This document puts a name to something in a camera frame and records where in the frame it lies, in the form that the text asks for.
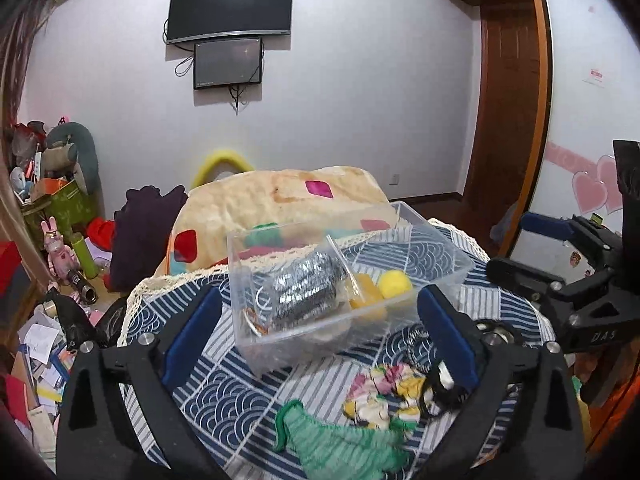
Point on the blue wave-pattern tablecloth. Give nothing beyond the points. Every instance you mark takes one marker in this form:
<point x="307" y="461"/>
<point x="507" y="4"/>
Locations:
<point x="225" y="395"/>

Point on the white wall socket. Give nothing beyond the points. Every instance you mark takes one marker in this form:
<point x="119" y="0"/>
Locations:
<point x="394" y="180"/>

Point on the brown wooden door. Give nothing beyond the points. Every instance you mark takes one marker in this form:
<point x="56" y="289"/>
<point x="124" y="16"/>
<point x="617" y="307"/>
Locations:
<point x="505" y="120"/>

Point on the large tortilla print cushion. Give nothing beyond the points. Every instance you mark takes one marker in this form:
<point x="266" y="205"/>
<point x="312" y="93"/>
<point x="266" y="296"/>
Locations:
<point x="260" y="195"/>

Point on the green cylinder tube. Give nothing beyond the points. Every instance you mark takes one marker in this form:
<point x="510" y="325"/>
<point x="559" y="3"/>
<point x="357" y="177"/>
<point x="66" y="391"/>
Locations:
<point x="83" y="255"/>

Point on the pink heart stickers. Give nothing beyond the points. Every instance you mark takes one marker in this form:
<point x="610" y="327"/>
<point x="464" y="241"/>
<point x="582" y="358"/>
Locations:
<point x="592" y="187"/>

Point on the red and white label sticker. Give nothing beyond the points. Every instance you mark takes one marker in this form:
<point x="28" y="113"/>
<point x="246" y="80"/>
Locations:
<point x="595" y="77"/>

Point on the green mesh bath cloth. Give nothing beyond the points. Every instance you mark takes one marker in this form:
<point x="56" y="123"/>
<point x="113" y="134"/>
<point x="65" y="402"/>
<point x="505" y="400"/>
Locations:
<point x="340" y="445"/>

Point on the pink bunny toy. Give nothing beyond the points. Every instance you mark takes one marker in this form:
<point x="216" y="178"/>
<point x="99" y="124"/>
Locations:
<point x="60" y="255"/>

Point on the black wall television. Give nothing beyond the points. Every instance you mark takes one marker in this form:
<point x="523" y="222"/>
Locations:
<point x="230" y="7"/>

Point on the grey plush toy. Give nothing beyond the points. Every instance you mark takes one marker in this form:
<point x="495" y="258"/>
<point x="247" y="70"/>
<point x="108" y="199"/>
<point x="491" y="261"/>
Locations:
<point x="82" y="152"/>

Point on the yellow pompom ball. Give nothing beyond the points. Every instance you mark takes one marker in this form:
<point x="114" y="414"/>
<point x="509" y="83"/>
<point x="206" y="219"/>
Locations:
<point x="395" y="281"/>

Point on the red cloth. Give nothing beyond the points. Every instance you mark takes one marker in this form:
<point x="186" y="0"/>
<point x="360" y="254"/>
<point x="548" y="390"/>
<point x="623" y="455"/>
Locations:
<point x="102" y="232"/>

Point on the dark purple cloth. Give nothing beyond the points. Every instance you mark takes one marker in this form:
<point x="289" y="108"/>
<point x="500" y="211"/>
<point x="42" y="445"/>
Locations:
<point x="142" y="230"/>

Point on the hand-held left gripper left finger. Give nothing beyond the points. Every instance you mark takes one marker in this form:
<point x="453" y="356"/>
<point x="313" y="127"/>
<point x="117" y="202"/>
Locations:
<point x="192" y="332"/>

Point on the red box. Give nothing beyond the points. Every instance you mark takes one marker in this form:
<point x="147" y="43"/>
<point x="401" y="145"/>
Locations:
<point x="9" y="267"/>

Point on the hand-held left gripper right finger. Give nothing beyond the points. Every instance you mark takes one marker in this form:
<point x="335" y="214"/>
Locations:
<point x="446" y="335"/>

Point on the bagged steel wool scourers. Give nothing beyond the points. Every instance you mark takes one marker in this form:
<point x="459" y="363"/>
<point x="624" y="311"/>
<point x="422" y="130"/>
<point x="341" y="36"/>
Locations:
<point x="305" y="285"/>

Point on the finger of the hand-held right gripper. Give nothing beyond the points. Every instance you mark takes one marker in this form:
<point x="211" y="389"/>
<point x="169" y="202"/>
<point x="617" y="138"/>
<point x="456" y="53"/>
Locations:
<point x="547" y="226"/>
<point x="525" y="271"/>

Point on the clear plastic box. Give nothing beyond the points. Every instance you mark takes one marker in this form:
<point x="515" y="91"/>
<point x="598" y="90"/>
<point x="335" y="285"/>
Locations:
<point x="390" y="252"/>

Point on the small black wall monitor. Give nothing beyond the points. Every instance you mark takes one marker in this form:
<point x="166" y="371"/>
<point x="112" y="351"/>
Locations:
<point x="227" y="62"/>

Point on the green cardboard box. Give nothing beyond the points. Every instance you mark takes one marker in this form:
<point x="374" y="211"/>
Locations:
<point x="60" y="205"/>

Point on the white wardrobe door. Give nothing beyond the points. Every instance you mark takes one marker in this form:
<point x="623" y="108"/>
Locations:
<point x="585" y="25"/>

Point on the black lace scrunchie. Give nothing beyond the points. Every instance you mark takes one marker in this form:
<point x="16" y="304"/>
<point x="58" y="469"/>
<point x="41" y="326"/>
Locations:
<point x="442" y="392"/>

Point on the black flashlight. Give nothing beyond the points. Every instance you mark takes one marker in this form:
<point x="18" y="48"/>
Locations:
<point x="82" y="287"/>

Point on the floral fabric scrunchie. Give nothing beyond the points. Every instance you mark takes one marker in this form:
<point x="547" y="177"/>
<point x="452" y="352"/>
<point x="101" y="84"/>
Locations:
<point x="380" y="395"/>

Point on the pile of papers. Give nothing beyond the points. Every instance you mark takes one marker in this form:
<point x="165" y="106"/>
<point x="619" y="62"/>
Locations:
<point x="40" y="355"/>

